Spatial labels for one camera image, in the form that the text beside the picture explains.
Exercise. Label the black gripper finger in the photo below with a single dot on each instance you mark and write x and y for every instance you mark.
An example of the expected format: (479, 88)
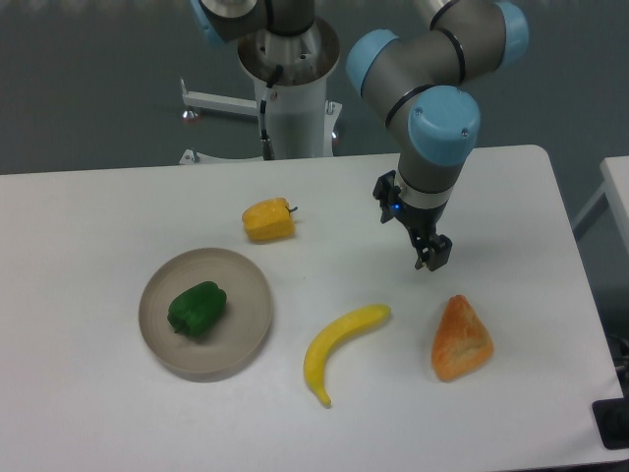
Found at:
(432, 252)
(386, 192)

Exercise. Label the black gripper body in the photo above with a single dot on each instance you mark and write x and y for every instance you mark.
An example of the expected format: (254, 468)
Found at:
(420, 222)

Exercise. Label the green bell pepper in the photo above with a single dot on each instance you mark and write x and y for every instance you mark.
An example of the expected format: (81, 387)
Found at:
(196, 310)

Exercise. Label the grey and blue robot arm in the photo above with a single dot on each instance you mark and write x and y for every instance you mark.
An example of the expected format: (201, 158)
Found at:
(414, 87)

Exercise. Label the yellow bell pepper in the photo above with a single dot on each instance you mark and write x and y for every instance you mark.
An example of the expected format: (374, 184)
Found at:
(269, 220)

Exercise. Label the beige round plate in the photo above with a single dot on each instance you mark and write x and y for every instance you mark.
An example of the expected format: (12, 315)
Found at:
(235, 339)

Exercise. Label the orange triangular bread pastry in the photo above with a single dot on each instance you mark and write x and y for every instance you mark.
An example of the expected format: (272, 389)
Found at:
(461, 343)

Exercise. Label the yellow banana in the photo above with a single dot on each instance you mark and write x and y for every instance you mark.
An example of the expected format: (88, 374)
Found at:
(345, 328)

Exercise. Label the white side table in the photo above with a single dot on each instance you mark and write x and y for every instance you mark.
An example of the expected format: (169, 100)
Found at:
(611, 194)

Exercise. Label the black device at table edge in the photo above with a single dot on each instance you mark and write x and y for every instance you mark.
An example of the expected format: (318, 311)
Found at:
(612, 421)

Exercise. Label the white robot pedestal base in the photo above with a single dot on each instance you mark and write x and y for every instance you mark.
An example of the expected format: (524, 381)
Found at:
(295, 117)

